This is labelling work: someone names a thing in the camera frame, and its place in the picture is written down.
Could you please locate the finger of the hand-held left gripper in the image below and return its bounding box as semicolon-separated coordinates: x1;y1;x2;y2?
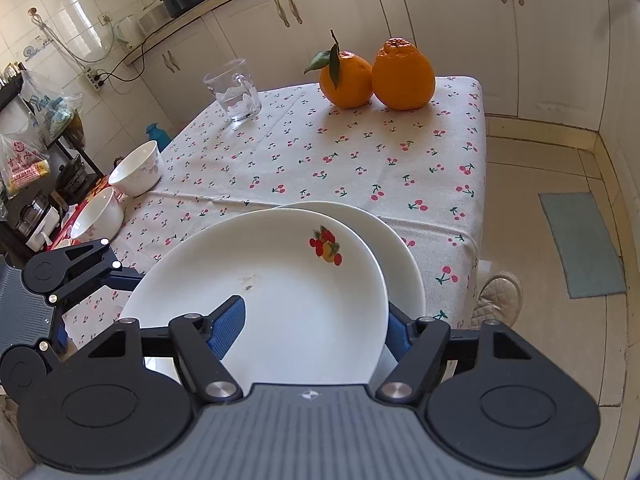
37;322;73;361
52;239;144;306

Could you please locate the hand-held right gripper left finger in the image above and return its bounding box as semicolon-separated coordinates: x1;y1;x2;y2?
87;295;248;403

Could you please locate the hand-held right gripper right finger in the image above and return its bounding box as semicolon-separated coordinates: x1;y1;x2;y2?
375;300;533;403

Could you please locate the white bowl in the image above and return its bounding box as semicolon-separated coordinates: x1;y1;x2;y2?
108;140;164;198
70;187;125;246

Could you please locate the large white flowered plate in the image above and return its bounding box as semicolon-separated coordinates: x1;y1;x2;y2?
272;201;427;386

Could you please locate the white plate with brown stain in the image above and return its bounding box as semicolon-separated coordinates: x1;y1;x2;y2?
119;208;390;388

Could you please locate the black metal rack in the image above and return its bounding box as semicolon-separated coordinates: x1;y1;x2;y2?
0;80;106;261

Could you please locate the person's white quilted slipper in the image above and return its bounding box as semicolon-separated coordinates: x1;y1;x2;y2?
472;271;523;331

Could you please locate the white printed plastic bag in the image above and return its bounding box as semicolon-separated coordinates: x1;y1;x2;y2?
0;132;51;196

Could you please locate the blue thermos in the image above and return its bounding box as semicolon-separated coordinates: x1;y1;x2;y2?
146;122;173;153

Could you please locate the clear plastic bag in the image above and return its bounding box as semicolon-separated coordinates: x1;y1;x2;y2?
20;70;83;138

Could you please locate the cherry print tablecloth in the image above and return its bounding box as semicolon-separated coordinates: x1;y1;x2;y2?
62;76;488;361

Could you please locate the white power strip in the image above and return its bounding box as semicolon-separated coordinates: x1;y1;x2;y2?
84;66;110;92

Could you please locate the green floor mat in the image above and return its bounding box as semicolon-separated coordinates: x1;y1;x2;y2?
538;191;627;300

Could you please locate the glass mug with water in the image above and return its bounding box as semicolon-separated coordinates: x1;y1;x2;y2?
202;58;263;123

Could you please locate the white electric kettle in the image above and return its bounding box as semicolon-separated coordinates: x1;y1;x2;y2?
115;15;138;51

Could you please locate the white rice cooker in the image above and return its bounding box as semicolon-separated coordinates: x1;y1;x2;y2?
137;2;168;36

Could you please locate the orange with leaf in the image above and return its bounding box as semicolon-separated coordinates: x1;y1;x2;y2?
304;30;374;109

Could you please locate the white kitchen cabinet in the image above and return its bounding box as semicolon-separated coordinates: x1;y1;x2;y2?
125;0;640;136

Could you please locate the black power cable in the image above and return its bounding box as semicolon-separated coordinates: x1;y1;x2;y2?
97;35;151;96

